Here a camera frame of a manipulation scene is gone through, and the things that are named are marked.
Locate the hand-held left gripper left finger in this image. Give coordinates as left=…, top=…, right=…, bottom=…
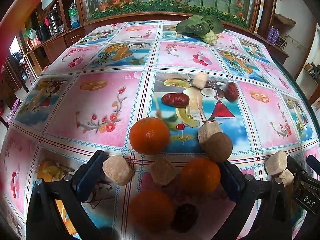
left=26, top=150, right=110, bottom=240

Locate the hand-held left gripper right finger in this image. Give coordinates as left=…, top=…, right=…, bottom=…
left=216, top=160, right=293, bottom=240

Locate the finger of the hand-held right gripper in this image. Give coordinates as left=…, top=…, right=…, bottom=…
left=306, top=154, right=320, bottom=177
left=286, top=155, right=310, bottom=188

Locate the tan freeze-dried cube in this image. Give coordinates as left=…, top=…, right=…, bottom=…
left=102, top=155, right=134, bottom=186
left=279, top=169, right=295, bottom=195
left=192, top=73, right=208, bottom=89
left=197, top=123, right=223, bottom=150
left=264, top=150, right=288, bottom=177
left=150, top=159, right=177, bottom=186

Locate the orange tangerine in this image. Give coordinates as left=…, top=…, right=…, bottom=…
left=180, top=157, right=221, bottom=195
left=129, top=117, right=171, bottom=155
left=129, top=190, right=174, bottom=238

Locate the brown round longan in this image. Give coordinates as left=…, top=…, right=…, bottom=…
left=204, top=132, right=233, bottom=163

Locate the dark red jujube date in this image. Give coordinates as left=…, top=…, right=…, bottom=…
left=171, top=203, right=199, bottom=233

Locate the brown wooden cabinet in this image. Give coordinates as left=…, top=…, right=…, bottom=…
left=20, top=0, right=289, bottom=65

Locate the green bok choy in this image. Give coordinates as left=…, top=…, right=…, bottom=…
left=176, top=14, right=225, bottom=45

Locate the black thermos flask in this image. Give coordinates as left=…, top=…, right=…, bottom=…
left=47, top=10, right=59, bottom=37

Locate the green plastic bottle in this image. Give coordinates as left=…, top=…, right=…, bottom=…
left=68, top=2, right=81, bottom=28

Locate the red bar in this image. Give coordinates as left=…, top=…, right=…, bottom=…
left=0, top=0, right=60, bottom=65

